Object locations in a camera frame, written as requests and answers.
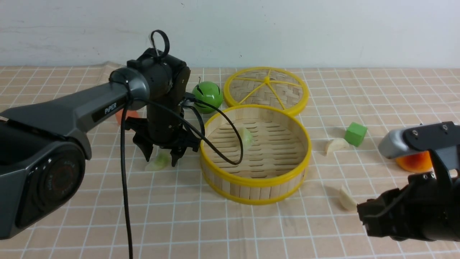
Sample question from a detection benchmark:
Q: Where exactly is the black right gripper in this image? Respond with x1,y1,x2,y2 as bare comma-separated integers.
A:
357,172,460,242

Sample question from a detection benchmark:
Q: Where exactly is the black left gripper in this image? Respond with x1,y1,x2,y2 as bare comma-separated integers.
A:
125,104,200,167

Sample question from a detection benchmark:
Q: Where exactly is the green dumpling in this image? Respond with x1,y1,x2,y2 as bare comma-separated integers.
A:
144,151,171,172
239,127,254,150

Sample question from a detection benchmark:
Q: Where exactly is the white dumpling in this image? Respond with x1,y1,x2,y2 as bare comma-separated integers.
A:
324,138,350,156
339,185,358,212

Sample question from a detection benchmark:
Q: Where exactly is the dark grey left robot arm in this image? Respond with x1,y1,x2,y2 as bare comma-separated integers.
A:
0,49,199,240

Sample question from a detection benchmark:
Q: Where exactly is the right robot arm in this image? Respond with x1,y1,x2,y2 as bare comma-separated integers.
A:
357,121,460,242

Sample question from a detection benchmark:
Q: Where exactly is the yellow-rimmed bamboo steamer tray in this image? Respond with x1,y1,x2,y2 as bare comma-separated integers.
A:
200,105,312,205

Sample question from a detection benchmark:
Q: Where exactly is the woven bamboo steamer lid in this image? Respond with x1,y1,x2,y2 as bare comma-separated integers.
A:
223,66,309,116

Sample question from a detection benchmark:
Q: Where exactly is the orange toy pear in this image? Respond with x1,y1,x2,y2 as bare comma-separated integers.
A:
395,151,433,173

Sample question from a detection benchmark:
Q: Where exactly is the orange foam cube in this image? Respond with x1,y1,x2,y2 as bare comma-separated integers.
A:
115,110,139,125

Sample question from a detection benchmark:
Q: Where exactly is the checkered beige tablecloth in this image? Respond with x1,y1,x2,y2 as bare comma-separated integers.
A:
0,68,459,259

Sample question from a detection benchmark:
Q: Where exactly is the green toy apple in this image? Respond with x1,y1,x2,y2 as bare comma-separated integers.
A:
192,81,223,114

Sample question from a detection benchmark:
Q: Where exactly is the green foam cube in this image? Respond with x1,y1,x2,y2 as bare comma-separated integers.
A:
344,122,368,147

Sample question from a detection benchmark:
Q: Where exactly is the black cable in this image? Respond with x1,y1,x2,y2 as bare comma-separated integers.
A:
120,30,244,259

